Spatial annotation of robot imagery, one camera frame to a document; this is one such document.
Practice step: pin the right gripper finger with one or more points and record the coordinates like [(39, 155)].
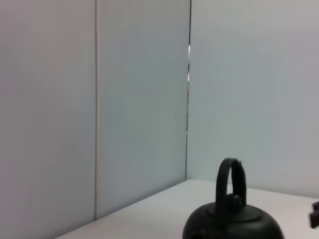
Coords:
[(315, 220)]

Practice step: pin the black round teapot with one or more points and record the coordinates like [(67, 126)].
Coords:
[(224, 221)]

